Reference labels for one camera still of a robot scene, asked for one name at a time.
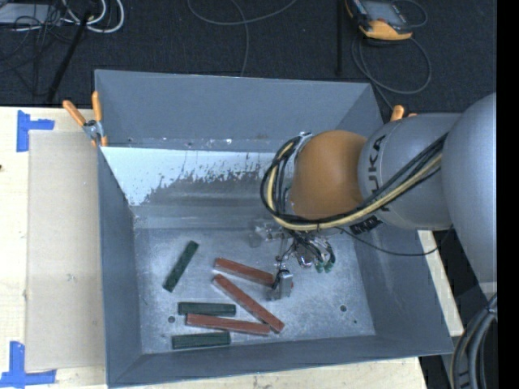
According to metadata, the red-brown flat block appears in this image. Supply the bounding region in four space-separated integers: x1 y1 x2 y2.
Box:
212 256 277 288
211 273 286 335
185 312 272 337

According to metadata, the dark green flat block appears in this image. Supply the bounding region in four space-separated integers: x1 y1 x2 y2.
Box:
162 240 200 293
177 301 238 317
170 331 233 351

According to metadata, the pale flat board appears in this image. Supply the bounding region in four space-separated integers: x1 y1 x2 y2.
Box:
24 130 108 374

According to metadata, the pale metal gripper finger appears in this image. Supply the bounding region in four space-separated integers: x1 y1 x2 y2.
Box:
266 268 294 302
247 219 285 248

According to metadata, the grey metal bin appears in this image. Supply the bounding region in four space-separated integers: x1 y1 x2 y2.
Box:
93 69 456 389

